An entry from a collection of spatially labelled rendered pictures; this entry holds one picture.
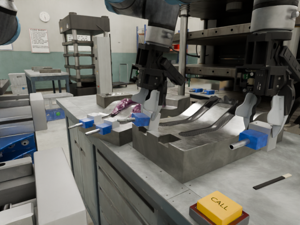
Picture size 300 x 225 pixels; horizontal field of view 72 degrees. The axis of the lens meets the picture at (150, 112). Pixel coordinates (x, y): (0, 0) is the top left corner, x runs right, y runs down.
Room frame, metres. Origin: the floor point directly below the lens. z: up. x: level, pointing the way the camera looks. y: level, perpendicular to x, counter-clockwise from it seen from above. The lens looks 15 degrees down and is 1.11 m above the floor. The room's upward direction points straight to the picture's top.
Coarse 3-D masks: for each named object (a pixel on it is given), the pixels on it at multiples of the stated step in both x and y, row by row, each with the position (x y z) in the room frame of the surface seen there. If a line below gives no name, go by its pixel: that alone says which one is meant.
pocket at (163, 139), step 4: (160, 136) 0.55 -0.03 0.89; (164, 136) 0.55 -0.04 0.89; (168, 136) 0.56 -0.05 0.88; (172, 136) 0.56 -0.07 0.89; (160, 140) 0.55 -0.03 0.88; (164, 140) 0.55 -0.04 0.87; (168, 140) 0.56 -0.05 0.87; (172, 140) 0.56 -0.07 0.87; (176, 140) 0.54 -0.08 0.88; (164, 144) 0.52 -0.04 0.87
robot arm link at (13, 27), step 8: (0, 0) 0.62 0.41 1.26; (8, 0) 0.65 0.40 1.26; (0, 8) 0.62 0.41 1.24; (8, 8) 0.64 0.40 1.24; (16, 8) 0.67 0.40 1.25; (0, 16) 0.63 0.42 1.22; (8, 16) 0.64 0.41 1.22; (16, 16) 0.71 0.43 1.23; (0, 24) 0.63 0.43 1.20; (8, 24) 0.65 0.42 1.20; (16, 24) 0.70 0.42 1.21; (0, 32) 0.64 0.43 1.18; (8, 32) 0.66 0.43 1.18; (16, 32) 0.69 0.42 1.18; (0, 40) 0.65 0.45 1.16; (8, 40) 0.68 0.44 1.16
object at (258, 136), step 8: (248, 128) 0.46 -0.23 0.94; (256, 128) 0.44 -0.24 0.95; (264, 128) 0.43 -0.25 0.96; (240, 136) 0.43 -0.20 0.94; (248, 136) 0.41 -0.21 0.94; (256, 136) 0.41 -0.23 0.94; (264, 136) 0.41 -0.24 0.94; (232, 144) 0.38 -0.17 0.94; (240, 144) 0.39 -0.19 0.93; (248, 144) 0.41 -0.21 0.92; (256, 144) 0.40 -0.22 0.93; (264, 144) 0.41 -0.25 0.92; (272, 144) 0.43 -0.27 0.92
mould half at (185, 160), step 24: (168, 120) 0.71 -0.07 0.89; (216, 120) 0.67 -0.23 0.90; (240, 120) 0.62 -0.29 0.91; (264, 120) 0.64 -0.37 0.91; (144, 144) 0.60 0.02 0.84; (168, 144) 0.50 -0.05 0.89; (192, 144) 0.49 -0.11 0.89; (216, 144) 0.51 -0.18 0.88; (168, 168) 0.50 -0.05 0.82; (192, 168) 0.47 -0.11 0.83; (216, 168) 0.52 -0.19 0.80
